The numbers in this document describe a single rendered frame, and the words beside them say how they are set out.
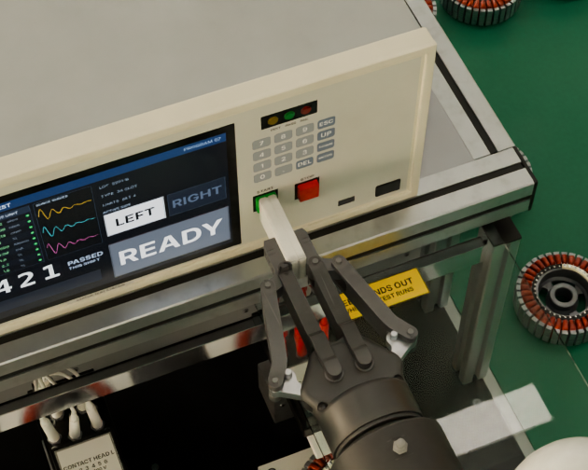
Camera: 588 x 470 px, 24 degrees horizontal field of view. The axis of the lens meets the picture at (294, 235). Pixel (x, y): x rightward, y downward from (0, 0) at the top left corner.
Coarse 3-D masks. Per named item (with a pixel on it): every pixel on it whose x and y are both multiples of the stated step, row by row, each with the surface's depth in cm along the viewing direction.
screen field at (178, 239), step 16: (224, 208) 114; (176, 224) 113; (192, 224) 114; (208, 224) 115; (224, 224) 115; (128, 240) 112; (144, 240) 113; (160, 240) 114; (176, 240) 115; (192, 240) 116; (208, 240) 116; (224, 240) 117; (112, 256) 113; (128, 256) 114; (144, 256) 115; (160, 256) 116; (176, 256) 117; (128, 272) 116
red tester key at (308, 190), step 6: (300, 186) 115; (306, 186) 115; (312, 186) 115; (318, 186) 115; (300, 192) 115; (306, 192) 115; (312, 192) 116; (318, 192) 116; (300, 198) 116; (306, 198) 116; (312, 198) 116
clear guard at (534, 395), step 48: (480, 240) 127; (336, 288) 124; (432, 288) 124; (480, 288) 124; (528, 288) 124; (288, 336) 121; (432, 336) 121; (480, 336) 121; (528, 336) 121; (432, 384) 119; (480, 384) 119; (528, 384) 119; (576, 384) 119; (480, 432) 116; (528, 432) 116; (576, 432) 117
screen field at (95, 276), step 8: (96, 272) 114; (72, 280) 113; (80, 280) 114; (88, 280) 114; (96, 280) 115; (40, 288) 112; (48, 288) 113; (56, 288) 113; (64, 288) 114; (72, 288) 114; (24, 296) 112; (32, 296) 113; (40, 296) 113; (48, 296) 114; (0, 304) 112; (8, 304) 113; (16, 304) 113; (24, 304) 113; (0, 312) 113
